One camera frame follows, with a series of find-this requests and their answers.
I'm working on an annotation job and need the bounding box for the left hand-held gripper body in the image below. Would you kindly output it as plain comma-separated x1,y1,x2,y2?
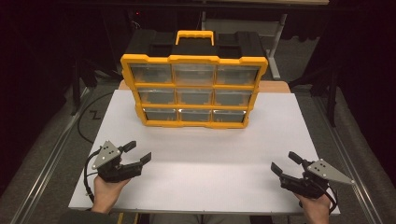
92,140,144,184

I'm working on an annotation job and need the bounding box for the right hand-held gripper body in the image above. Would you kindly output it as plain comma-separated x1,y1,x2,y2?
279,158,356,200

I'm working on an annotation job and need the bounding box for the yellow black drawer organizer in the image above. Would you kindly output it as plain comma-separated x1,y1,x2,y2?
120,29,269,130

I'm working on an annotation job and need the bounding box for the person's right hand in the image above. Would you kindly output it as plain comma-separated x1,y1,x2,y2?
293,192,332,224

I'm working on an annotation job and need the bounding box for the person's left hand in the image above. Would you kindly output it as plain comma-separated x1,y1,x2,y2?
91,175,132,215

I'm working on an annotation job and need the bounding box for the white board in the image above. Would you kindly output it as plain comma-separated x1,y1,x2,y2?
68,89,341,217

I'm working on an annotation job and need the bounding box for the black metal stand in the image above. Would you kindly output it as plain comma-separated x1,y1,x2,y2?
288,62,340,128
70,59,124,116

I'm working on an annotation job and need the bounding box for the grid of clear drawers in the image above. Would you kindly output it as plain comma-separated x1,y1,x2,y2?
129,63,261,123

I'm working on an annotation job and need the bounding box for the person's lap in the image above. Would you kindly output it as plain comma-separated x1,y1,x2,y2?
148,214,251,224

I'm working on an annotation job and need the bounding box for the left hand-held gripper cable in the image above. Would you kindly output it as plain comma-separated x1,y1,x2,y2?
83,148,102,203

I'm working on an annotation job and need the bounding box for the hand-held gripper cable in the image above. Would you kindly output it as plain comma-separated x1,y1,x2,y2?
83,148,102,203
323,185,339,216

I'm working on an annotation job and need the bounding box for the right hand-held gripper cable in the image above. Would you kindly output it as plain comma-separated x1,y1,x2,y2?
323,185,339,216

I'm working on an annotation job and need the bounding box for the black floor cable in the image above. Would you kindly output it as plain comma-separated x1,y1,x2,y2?
77,91,114,145

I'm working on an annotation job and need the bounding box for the metal floor rail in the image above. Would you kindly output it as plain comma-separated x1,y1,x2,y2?
12,87,92,224
312,94,386,224

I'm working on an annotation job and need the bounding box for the white desk frame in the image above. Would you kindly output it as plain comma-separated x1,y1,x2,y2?
201,11,288,80

